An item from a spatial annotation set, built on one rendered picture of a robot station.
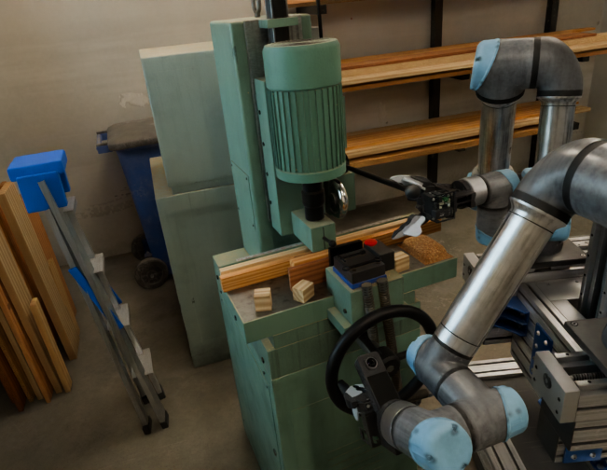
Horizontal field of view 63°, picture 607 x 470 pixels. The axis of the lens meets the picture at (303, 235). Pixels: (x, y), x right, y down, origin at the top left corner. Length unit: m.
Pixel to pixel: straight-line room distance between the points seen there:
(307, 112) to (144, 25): 2.39
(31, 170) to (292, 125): 0.93
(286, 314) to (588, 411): 0.69
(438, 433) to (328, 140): 0.69
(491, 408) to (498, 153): 0.81
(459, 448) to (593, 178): 0.41
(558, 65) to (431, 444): 0.89
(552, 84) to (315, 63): 0.55
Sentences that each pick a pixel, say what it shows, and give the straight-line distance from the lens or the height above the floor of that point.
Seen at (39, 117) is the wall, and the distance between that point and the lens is 3.54.
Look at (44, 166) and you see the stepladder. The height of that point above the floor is 1.15.
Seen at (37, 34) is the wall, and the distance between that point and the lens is 3.48.
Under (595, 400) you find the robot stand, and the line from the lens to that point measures 1.27.
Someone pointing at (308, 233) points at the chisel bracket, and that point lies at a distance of 1.28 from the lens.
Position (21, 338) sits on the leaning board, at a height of 0.36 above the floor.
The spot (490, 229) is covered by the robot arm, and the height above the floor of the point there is 0.98.
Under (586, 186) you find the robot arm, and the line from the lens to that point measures 0.80.
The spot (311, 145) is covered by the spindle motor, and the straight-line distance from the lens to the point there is 1.16.
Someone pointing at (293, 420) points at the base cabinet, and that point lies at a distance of 1.41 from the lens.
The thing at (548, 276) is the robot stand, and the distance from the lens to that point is 1.68.
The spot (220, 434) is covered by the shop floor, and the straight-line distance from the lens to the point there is 2.20.
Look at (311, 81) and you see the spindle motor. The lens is 1.13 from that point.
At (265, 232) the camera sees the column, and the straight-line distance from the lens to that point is 1.48.
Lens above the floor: 1.57
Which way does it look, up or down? 26 degrees down
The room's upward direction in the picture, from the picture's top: 5 degrees counter-clockwise
